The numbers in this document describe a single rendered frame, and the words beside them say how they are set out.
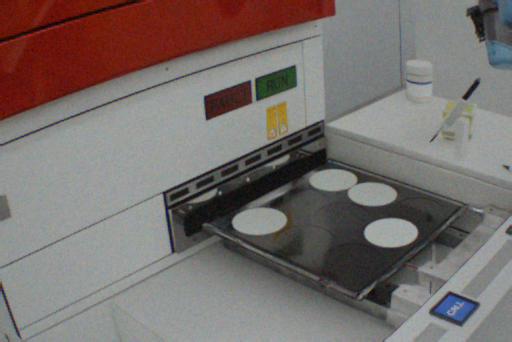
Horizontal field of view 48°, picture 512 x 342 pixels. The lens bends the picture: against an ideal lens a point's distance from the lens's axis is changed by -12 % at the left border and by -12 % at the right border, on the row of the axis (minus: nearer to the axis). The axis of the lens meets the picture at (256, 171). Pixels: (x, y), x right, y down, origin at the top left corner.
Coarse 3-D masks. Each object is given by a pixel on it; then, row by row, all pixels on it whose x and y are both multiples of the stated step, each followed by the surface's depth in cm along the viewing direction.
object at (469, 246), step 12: (480, 228) 113; (492, 228) 112; (468, 240) 110; (480, 240) 109; (456, 252) 106; (468, 252) 106; (444, 264) 103; (456, 264) 103; (420, 288) 98; (396, 312) 93; (396, 324) 93
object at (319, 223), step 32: (288, 192) 128; (320, 192) 127; (416, 192) 124; (224, 224) 118; (288, 224) 116; (320, 224) 116; (352, 224) 115; (416, 224) 113; (288, 256) 107; (320, 256) 106; (352, 256) 105; (384, 256) 104; (352, 288) 97
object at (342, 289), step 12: (204, 228) 118; (216, 228) 116; (228, 240) 114; (240, 240) 112; (252, 252) 110; (264, 252) 108; (288, 264) 104; (312, 276) 101; (336, 288) 97; (348, 288) 96; (360, 300) 95
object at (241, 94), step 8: (232, 88) 119; (240, 88) 121; (248, 88) 122; (216, 96) 117; (224, 96) 118; (232, 96) 120; (240, 96) 121; (248, 96) 123; (208, 104) 116; (216, 104) 117; (224, 104) 119; (232, 104) 120; (240, 104) 122; (208, 112) 117; (216, 112) 118
